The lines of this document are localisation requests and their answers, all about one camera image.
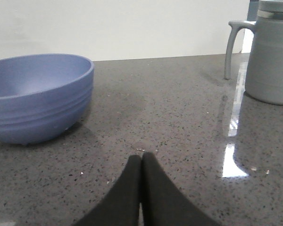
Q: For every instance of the blue ribbed bowl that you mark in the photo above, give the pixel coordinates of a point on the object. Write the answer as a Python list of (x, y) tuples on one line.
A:
[(41, 96)]

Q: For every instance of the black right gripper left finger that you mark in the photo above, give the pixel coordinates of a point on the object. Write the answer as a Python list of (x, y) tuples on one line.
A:
[(120, 207)]

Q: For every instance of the grey lidded mug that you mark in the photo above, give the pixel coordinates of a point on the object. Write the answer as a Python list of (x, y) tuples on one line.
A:
[(264, 76)]

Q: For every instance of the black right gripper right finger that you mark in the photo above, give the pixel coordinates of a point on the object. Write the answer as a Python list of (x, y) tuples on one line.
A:
[(162, 203)]

